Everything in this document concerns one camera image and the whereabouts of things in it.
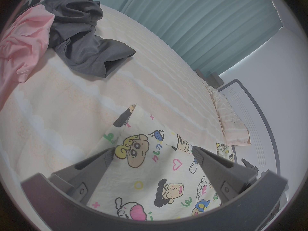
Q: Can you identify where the pink striped pillow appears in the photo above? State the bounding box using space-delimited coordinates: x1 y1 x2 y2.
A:
205 84 252 147

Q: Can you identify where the blue-green curtain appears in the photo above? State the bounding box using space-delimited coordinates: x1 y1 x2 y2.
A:
120 0 284 76

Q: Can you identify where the bed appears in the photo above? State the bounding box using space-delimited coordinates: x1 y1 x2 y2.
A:
0 3 281 185

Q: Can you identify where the black garment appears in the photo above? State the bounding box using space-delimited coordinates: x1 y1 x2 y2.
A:
44 0 136 79

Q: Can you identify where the white printed pyjama top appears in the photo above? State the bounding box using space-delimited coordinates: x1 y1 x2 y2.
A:
87 104 236 222

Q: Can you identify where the grey bedside table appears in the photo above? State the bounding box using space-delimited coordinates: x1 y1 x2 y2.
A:
195 69 223 89

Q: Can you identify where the grey garment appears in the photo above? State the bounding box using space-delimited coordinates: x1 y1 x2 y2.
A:
25 0 48 9

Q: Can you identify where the pink garment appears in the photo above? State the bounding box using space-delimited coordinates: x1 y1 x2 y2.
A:
0 4 56 110

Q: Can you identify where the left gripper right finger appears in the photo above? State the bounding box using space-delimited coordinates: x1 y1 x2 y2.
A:
192 146 258 204

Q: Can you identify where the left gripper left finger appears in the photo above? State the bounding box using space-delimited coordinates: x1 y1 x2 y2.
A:
49 147 115 204

